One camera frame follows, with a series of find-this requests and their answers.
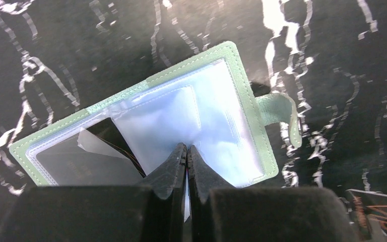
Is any mint green card holder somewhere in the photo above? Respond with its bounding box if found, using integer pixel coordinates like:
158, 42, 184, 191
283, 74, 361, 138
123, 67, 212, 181
9, 41, 302, 187

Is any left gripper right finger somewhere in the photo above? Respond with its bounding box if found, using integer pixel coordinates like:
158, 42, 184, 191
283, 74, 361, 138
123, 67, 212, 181
187, 146, 359, 241

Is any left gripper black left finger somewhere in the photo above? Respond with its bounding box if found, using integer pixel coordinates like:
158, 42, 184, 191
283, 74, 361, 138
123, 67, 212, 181
0, 143, 187, 241

